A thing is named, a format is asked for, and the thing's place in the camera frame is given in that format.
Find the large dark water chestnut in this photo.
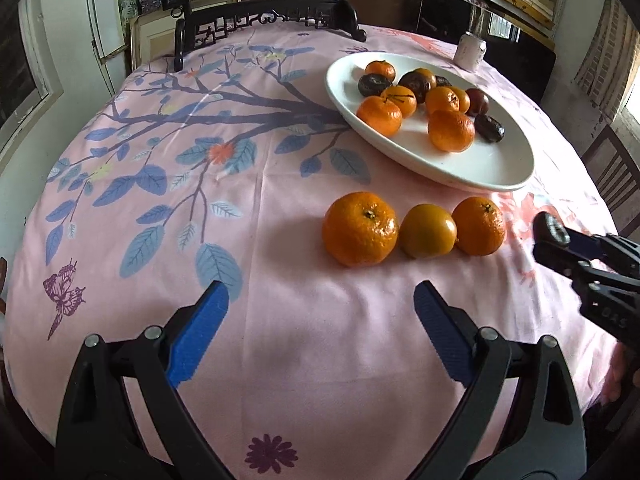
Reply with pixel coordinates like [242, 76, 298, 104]
[358, 74, 392, 98]

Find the small orange mandarin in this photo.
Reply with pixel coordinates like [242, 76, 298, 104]
[414, 67, 437, 89]

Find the yellowish orange fruit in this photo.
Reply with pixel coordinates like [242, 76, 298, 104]
[451, 196, 506, 257]
[398, 204, 458, 259]

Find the dark wooden chair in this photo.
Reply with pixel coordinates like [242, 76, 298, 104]
[580, 126, 639, 237]

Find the white oval plate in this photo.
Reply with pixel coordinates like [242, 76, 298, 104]
[324, 51, 536, 193]

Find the large orange mandarin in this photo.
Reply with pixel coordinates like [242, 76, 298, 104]
[321, 192, 398, 268]
[427, 112, 475, 153]

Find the dark red passion fruit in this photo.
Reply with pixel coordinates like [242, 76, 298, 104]
[465, 88, 490, 117]

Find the orange mandarin on plate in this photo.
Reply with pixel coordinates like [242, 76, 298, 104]
[425, 87, 460, 115]

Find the white drink can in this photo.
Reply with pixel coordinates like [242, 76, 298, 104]
[454, 32, 487, 72]

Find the pink printed tablecloth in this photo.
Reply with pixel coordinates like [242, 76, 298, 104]
[4, 23, 614, 479]

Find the black carved screen stand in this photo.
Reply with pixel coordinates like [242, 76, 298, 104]
[160, 0, 367, 72]

